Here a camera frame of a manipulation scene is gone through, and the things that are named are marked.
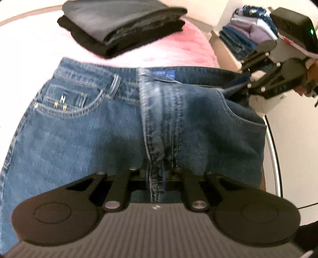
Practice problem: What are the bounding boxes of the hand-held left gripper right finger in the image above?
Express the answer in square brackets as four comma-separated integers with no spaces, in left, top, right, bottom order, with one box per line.
[161,167,245,212]

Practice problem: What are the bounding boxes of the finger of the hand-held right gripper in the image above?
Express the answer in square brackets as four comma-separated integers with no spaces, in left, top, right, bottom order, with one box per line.
[224,63,280,99]
[240,50,271,73]

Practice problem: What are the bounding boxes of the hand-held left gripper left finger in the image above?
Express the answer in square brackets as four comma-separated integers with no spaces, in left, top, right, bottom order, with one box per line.
[66,167,152,212]

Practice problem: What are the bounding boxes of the blue denim jeans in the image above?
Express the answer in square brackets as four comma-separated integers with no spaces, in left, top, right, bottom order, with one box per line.
[0,57,267,251]

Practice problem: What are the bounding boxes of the stack of folded clothes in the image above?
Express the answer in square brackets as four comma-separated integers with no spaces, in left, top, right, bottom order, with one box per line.
[219,5,281,62]

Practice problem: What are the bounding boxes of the person's right hand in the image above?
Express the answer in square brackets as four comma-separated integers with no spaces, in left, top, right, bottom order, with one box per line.
[296,59,318,98]

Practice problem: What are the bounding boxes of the white shelf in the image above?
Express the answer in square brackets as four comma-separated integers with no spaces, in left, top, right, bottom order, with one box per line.
[209,30,246,72]

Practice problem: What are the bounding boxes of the pink ribbed blanket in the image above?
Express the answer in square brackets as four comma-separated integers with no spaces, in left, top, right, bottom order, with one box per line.
[0,0,220,139]

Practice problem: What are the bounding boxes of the dark grey folded pants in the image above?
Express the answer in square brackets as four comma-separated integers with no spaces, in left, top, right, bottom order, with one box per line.
[62,0,187,45]

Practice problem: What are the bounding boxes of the black folded garment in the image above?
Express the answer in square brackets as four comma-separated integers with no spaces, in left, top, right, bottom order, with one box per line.
[57,15,186,59]

